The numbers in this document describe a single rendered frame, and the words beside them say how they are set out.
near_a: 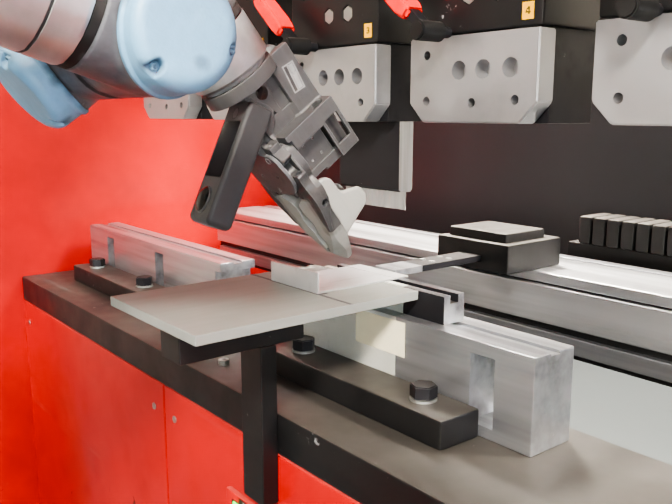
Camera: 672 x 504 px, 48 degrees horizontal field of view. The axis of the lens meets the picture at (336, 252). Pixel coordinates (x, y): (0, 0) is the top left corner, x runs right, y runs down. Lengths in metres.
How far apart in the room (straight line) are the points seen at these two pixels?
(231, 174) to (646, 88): 0.34
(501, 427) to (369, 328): 0.19
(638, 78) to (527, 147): 0.75
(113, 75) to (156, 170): 1.17
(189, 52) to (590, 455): 0.51
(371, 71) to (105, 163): 0.91
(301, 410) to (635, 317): 0.40
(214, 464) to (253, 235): 0.64
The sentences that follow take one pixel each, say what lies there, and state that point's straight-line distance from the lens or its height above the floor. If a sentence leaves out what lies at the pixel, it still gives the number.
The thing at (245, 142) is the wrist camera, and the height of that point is 1.16.
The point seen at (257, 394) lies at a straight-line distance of 0.80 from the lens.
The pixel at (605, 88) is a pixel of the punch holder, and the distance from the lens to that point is 0.62.
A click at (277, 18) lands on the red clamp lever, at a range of 0.88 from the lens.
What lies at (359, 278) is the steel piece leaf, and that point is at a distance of 0.85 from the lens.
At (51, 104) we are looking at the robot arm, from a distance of 0.59.
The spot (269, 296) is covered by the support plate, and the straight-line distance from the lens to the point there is 0.78.
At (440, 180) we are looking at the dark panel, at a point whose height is 1.06.
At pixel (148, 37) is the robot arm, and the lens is 0.46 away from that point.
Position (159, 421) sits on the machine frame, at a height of 0.77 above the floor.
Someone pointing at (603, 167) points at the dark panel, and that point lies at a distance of 1.27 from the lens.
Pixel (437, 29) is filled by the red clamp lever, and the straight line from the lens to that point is 0.70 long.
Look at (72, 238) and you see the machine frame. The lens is 1.60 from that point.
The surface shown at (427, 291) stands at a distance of 0.80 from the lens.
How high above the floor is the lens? 1.18
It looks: 10 degrees down
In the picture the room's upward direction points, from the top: straight up
